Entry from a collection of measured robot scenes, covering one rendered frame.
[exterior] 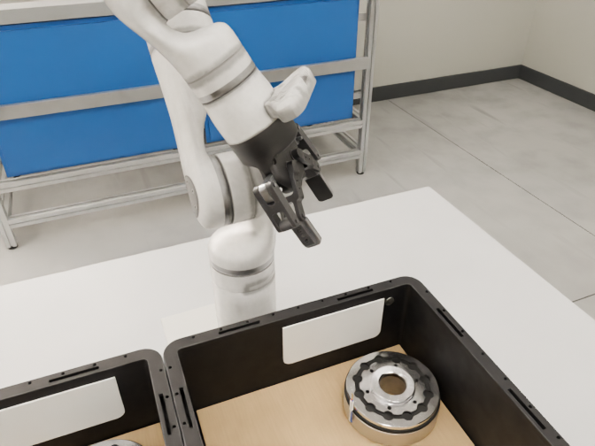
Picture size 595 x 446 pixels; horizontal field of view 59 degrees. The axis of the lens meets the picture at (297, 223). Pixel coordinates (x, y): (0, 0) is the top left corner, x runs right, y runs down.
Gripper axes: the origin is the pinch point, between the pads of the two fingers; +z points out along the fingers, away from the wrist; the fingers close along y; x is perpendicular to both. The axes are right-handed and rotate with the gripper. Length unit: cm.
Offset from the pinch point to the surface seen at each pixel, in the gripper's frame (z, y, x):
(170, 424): -2.5, 28.4, -8.0
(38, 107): -23, -103, -129
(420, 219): 34, -42, -3
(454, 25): 88, -319, -9
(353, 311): 7.5, 9.7, 2.1
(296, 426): 11.5, 20.6, -5.5
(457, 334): 11.4, 12.5, 12.6
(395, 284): 8.5, 6.0, 6.6
